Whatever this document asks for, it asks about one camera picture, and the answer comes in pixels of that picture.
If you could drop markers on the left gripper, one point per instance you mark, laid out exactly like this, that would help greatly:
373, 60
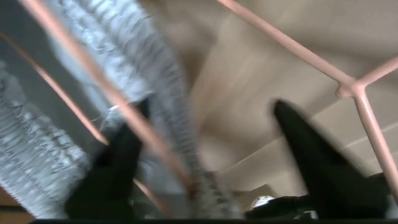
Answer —
286, 205

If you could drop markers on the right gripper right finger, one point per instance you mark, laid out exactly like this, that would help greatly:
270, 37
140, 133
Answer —
335, 186

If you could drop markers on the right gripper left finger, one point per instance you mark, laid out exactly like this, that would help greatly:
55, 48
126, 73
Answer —
109, 186

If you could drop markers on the pink clothes hanger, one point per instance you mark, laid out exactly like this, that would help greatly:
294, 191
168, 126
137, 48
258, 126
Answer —
348, 87
124, 107

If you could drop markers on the pale grey shorts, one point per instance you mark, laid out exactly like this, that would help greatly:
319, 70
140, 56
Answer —
130, 46

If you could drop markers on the beige curtain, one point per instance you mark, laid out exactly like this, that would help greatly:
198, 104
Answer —
248, 93

